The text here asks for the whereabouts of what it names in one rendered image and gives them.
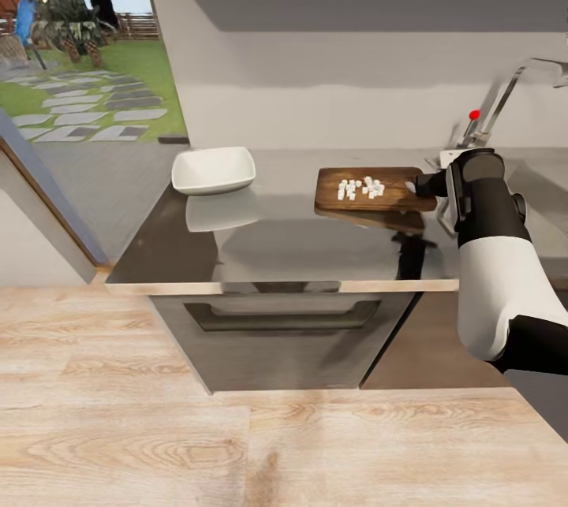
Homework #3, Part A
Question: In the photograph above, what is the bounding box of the cutting board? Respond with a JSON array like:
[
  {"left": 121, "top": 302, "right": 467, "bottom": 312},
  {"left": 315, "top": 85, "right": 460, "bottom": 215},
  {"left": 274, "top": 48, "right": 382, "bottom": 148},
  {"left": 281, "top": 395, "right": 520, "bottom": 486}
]
[{"left": 315, "top": 167, "right": 438, "bottom": 211}]

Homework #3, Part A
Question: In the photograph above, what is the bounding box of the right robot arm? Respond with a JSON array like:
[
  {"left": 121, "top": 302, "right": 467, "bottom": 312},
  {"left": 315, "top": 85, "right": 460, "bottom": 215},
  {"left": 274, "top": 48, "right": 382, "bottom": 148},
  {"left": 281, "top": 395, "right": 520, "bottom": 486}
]
[{"left": 415, "top": 147, "right": 568, "bottom": 443}]

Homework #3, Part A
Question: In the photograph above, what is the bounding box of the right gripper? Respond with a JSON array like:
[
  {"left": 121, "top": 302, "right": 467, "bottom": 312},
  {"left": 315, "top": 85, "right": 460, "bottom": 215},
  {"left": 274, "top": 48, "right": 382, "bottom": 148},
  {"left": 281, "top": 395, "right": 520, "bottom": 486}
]
[{"left": 415, "top": 170, "right": 448, "bottom": 198}]

